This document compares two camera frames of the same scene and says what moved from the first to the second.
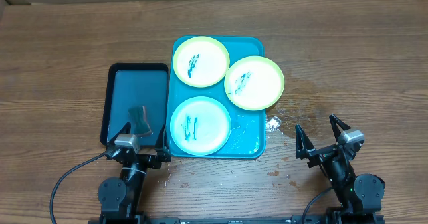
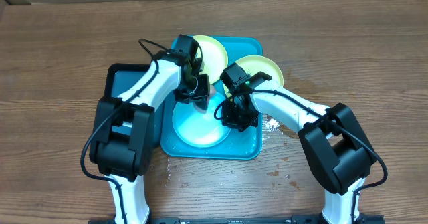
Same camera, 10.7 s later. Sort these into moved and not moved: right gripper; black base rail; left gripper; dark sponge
Moved: right gripper; dark sponge; left gripper
Not moved: black base rail
